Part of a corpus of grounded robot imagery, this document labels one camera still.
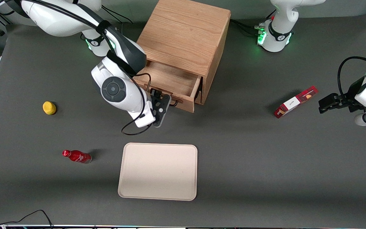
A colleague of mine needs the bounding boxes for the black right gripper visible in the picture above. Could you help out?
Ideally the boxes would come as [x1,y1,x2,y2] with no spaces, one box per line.
[151,89,173,128]

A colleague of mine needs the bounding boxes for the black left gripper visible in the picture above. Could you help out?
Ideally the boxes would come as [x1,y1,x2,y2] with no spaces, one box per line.
[319,77,366,114]

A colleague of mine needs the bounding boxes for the light oak wooden drawer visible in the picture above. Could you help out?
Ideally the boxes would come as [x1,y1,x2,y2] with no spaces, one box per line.
[134,60,201,113]

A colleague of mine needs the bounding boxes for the red tartan shortbread box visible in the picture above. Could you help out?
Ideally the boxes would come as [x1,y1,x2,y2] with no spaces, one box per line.
[274,85,319,119]

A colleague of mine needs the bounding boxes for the light oak wooden cabinet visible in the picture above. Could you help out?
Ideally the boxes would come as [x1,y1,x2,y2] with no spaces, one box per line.
[135,0,231,105]

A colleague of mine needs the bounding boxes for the beige rectangular tray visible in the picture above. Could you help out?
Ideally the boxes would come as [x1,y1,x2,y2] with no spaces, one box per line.
[118,142,198,201]

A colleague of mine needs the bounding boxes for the red soda bottle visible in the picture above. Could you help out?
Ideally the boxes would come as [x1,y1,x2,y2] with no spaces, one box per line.
[62,149,92,164]

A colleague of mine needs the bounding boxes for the yellow lemon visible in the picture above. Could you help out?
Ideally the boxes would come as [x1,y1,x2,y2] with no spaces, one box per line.
[42,101,57,115]

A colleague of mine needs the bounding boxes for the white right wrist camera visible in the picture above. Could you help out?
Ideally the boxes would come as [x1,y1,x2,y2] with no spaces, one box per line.
[132,108,156,128]

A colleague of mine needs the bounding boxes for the long black left arm cable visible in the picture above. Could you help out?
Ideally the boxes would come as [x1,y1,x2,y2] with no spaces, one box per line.
[338,56,366,96]

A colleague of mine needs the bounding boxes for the black right arm cable harness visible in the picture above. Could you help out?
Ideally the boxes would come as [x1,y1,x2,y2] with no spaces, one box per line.
[0,0,153,136]

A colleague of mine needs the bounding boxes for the black right arm base cable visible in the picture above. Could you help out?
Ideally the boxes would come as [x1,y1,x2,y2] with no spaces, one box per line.
[101,5,133,35]

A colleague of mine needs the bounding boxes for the black left arm base cables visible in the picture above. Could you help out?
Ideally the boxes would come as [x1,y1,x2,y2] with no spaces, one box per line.
[230,18,266,38]

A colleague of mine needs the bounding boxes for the thin black table edge cable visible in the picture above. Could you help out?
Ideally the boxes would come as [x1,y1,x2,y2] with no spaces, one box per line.
[0,209,54,229]

